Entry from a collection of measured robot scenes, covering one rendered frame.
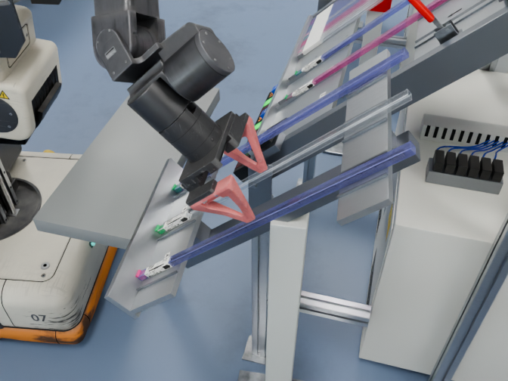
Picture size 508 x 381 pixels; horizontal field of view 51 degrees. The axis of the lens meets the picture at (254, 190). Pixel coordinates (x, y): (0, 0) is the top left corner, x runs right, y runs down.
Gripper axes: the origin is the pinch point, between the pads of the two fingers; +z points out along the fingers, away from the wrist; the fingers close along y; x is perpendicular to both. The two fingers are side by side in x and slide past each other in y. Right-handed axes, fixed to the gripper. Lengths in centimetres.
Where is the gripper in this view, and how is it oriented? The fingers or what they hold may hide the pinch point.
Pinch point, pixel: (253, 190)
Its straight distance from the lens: 69.9
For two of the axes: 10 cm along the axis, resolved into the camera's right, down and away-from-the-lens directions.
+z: 6.6, 6.2, 4.3
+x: -7.3, 3.9, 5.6
